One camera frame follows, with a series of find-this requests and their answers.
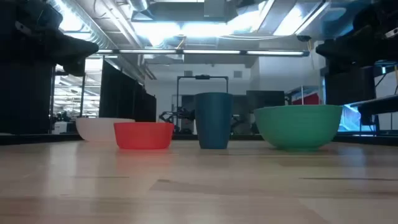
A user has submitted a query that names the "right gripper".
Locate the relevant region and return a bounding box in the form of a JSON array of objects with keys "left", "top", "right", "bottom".
[{"left": 316, "top": 0, "right": 398, "bottom": 68}]

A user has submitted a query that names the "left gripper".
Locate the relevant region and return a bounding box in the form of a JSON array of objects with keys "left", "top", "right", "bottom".
[{"left": 15, "top": 0, "right": 100, "bottom": 77}]

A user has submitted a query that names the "pale pink plastic bowl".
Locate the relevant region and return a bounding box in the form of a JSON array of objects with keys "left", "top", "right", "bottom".
[{"left": 75, "top": 117, "right": 136, "bottom": 142}]

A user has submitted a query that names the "green plastic bowl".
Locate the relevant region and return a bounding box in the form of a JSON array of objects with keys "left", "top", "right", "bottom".
[{"left": 254, "top": 105, "right": 343, "bottom": 151}]

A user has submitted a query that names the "red cup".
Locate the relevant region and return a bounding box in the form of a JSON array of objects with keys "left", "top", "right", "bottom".
[{"left": 113, "top": 121, "right": 175, "bottom": 150}]

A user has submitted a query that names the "red background panel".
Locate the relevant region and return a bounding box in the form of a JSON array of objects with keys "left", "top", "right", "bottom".
[{"left": 291, "top": 92, "right": 321, "bottom": 106}]

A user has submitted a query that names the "row of black partitions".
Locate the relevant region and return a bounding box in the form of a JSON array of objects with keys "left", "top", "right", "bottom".
[{"left": 98, "top": 60, "right": 157, "bottom": 123}]

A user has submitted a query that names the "dark grey desk top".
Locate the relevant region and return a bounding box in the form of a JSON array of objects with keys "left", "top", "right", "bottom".
[{"left": 349, "top": 94, "right": 398, "bottom": 116}]

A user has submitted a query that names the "blue lit screen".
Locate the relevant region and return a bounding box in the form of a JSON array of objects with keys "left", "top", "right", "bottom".
[{"left": 338, "top": 104, "right": 374, "bottom": 133}]

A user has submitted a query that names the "large black partition panel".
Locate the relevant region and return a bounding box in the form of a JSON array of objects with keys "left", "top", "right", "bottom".
[{"left": 0, "top": 58, "right": 54, "bottom": 135}]

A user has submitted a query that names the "black background monitor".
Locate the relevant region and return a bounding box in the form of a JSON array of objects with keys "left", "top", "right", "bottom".
[{"left": 246, "top": 90, "right": 285, "bottom": 110}]

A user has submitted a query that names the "long LED light bar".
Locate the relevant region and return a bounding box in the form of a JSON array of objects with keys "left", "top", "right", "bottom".
[{"left": 96, "top": 49, "right": 310, "bottom": 58}]

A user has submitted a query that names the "dark blue plastic cup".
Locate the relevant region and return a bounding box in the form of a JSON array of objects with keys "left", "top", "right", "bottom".
[{"left": 194, "top": 91, "right": 233, "bottom": 150}]

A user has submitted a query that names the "black aluminium table frame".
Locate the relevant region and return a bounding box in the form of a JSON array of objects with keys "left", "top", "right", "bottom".
[{"left": 0, "top": 133, "right": 398, "bottom": 146}]

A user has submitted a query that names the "black background rig frame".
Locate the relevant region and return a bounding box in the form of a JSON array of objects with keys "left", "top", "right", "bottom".
[{"left": 176, "top": 75, "right": 229, "bottom": 134}]

